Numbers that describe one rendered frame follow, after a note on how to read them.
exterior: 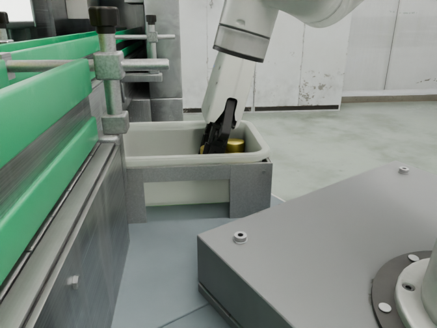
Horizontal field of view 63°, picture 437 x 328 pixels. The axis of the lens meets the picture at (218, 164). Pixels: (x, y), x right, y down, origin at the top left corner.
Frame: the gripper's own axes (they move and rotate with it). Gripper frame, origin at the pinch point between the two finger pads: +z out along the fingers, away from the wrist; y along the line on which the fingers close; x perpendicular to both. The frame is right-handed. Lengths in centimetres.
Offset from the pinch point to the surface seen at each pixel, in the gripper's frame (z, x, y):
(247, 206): 2.8, 4.7, 11.0
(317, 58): -17, 150, -344
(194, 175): -0.1, -3.3, 10.9
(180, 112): 12, -1, -70
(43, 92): -11.2, -16.5, 29.2
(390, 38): -63, 249, -390
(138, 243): 8.0, -8.4, 15.4
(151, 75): -1.6, -12.8, -48.2
